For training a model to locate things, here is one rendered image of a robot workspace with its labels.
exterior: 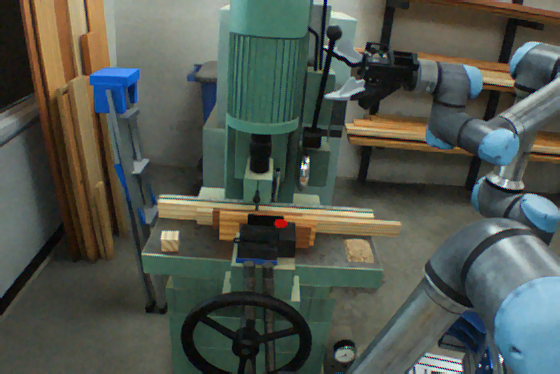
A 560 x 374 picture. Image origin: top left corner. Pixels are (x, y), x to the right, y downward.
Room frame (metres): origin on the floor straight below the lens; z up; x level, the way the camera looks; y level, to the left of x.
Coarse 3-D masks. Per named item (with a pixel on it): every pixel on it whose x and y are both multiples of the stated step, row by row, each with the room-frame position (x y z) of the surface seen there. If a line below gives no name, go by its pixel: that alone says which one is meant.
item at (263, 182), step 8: (248, 160) 1.05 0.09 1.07; (272, 160) 1.06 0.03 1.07; (248, 168) 0.99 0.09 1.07; (272, 168) 1.02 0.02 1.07; (248, 176) 0.95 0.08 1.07; (256, 176) 0.95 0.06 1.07; (264, 176) 0.95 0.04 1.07; (248, 184) 0.94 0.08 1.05; (256, 184) 0.94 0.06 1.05; (264, 184) 0.94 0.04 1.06; (272, 184) 0.95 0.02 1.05; (248, 192) 0.94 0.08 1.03; (264, 192) 0.94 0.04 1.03; (248, 200) 0.94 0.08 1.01; (264, 200) 0.94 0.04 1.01
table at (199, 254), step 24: (192, 240) 0.89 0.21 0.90; (216, 240) 0.90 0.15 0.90; (336, 240) 0.95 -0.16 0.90; (144, 264) 0.81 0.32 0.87; (168, 264) 0.81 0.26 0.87; (192, 264) 0.82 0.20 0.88; (216, 264) 0.82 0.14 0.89; (312, 264) 0.84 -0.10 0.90; (336, 264) 0.84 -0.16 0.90; (360, 264) 0.85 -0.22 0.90
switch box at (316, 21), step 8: (320, 8) 1.26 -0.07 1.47; (328, 8) 1.26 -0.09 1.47; (312, 16) 1.26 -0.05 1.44; (320, 16) 1.26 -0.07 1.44; (328, 16) 1.26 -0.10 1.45; (312, 24) 1.26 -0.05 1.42; (320, 24) 1.26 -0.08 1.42; (328, 24) 1.26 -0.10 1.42; (320, 32) 1.26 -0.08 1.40; (312, 40) 1.26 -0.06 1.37; (320, 40) 1.26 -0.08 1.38; (312, 48) 1.26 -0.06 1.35; (312, 56) 1.26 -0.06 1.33
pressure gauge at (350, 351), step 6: (342, 342) 0.79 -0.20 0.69; (348, 342) 0.79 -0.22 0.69; (336, 348) 0.77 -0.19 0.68; (342, 348) 0.77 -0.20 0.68; (348, 348) 0.77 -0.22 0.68; (354, 348) 0.77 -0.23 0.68; (336, 354) 0.77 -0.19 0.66; (342, 354) 0.77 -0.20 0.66; (348, 354) 0.77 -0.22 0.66; (354, 354) 0.77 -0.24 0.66; (336, 360) 0.77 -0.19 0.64; (342, 360) 0.77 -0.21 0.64; (348, 360) 0.77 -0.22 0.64
